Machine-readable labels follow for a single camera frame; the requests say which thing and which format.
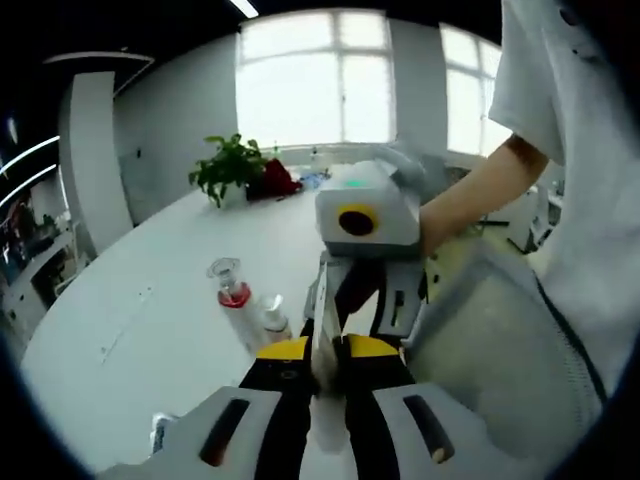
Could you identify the potted green plant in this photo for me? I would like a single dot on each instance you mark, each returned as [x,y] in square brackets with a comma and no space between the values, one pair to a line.
[227,165]

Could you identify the white office desk row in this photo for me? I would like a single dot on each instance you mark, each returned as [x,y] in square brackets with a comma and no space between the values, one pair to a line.
[35,260]

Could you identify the person's right hand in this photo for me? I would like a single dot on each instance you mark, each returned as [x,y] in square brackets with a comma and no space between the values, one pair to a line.
[442,225]

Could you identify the red collar skincare bottle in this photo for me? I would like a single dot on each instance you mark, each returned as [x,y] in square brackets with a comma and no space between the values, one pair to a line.
[235,300]

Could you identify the blue plastic item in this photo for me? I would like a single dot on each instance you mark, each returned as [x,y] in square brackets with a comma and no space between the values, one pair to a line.
[315,179]

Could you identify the red bag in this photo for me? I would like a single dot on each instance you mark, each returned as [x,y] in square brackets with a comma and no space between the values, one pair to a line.
[275,180]

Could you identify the narrow window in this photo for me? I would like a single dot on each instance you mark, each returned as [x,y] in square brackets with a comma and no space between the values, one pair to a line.
[470,90]

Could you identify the large window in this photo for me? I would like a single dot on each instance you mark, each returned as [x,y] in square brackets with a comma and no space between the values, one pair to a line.
[310,75]

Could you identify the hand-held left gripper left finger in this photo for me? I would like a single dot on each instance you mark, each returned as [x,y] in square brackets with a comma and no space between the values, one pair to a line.
[225,430]

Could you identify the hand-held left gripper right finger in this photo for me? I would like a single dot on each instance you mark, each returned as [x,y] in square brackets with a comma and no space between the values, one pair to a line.
[395,415]

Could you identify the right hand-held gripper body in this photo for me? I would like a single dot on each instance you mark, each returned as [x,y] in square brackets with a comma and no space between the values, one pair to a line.
[370,200]

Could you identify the grey mesh office chair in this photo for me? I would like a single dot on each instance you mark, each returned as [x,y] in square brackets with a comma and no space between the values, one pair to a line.
[500,350]

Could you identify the person's white shirt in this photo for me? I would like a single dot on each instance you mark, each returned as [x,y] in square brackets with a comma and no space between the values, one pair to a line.
[590,175]

